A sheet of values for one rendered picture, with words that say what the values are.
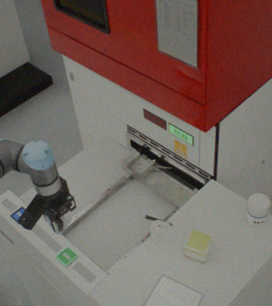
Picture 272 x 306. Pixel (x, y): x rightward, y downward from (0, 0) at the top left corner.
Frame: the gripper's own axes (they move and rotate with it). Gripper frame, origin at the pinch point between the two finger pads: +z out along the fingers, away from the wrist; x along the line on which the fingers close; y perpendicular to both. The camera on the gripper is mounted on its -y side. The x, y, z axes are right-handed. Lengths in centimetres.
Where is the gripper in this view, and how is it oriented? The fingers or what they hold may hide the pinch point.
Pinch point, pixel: (56, 232)
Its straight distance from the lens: 153.1
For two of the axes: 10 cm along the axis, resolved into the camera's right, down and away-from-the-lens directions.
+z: 0.8, 7.0, 7.1
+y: 6.9, -5.5, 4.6
